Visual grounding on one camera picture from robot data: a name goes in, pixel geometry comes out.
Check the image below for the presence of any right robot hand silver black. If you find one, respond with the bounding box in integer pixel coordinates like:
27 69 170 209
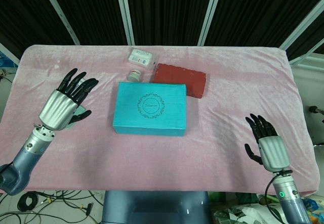
244 113 292 171

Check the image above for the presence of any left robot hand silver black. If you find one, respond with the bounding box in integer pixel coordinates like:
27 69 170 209
37 68 100 131

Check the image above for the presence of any teal cardboard shoe box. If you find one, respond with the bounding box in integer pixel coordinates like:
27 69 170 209
111 81 187 137

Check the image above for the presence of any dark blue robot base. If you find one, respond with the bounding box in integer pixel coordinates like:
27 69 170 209
101 190 212 224

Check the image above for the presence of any mint green dustpan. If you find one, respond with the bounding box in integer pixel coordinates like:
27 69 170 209
66 105 87 130

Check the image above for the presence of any white leaf-print plastic bag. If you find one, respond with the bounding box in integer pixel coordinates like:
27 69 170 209
212 203 279 224

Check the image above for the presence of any small white jar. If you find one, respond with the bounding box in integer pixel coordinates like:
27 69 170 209
126 68 142 83

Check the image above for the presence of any black pleated curtain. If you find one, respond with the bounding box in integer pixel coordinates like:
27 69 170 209
288 19 324 60
206 0 324 49
47 0 127 45
125 0 216 45
0 0 76 58

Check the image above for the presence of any clear plastic package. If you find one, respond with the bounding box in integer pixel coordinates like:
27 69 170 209
126 46 160 70

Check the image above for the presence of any pink plush table cloth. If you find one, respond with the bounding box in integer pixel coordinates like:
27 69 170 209
0 44 320 197

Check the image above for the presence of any red brick block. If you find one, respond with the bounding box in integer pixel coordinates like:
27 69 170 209
151 62 208 99

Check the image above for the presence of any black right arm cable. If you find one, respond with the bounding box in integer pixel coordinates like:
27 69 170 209
264 170 292 209

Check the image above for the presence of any white metal frame post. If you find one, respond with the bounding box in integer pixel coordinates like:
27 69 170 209
197 0 225 45
279 0 324 55
0 42 20 66
288 53 324 69
114 0 135 45
37 0 81 45

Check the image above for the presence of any coiled black floor cable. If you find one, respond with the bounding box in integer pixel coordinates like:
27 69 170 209
17 191 38 211

